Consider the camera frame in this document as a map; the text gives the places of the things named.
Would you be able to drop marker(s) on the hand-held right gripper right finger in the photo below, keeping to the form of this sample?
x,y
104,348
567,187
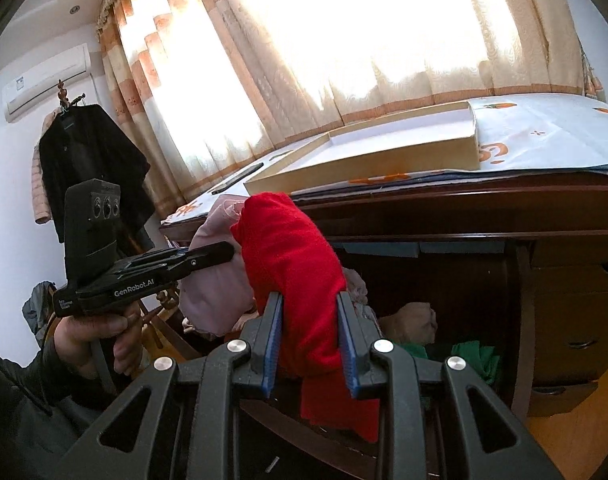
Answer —
x,y
350,350

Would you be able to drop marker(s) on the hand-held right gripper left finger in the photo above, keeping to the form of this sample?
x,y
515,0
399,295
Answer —
x,y
270,345

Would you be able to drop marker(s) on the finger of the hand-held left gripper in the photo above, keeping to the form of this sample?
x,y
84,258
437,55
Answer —
x,y
209,256
181,249

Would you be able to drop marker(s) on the pink underwear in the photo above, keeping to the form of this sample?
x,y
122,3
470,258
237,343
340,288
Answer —
x,y
209,300

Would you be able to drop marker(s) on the beige underwear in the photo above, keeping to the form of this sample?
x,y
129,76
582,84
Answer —
x,y
409,322

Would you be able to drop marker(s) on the red underwear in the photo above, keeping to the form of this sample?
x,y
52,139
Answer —
x,y
289,260

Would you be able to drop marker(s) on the green underwear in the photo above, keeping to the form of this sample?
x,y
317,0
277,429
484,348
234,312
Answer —
x,y
476,357

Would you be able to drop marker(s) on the cardboard box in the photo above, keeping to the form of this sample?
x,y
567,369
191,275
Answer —
x,y
384,155

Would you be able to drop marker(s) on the person's left forearm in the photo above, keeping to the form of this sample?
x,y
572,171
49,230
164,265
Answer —
x,y
19,410

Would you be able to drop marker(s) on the desk side drawer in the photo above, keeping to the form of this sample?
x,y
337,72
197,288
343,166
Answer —
x,y
579,325
579,260

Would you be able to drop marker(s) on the person's left hand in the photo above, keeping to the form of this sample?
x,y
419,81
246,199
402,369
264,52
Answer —
x,y
79,335

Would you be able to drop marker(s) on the pink padded jacket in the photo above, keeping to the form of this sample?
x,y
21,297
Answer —
x,y
41,180

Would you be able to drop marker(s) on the black coat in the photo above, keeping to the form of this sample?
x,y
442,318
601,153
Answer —
x,y
89,155

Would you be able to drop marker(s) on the black smartphone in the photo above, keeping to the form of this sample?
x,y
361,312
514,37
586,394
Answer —
x,y
239,177

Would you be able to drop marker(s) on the wooden chair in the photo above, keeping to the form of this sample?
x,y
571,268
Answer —
x,y
166,332

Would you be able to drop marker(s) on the grey jacket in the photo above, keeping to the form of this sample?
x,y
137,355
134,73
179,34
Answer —
x,y
36,310

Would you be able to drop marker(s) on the wooden coat rack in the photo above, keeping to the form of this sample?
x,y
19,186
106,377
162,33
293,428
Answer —
x,y
61,92

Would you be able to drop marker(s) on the cream and orange curtain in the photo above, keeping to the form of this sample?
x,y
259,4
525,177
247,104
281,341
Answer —
x,y
134,85

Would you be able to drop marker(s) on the white air conditioner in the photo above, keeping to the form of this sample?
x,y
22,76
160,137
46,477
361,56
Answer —
x,y
44,80

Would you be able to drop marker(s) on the curtain tassel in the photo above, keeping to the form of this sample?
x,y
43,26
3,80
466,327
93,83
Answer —
x,y
591,80

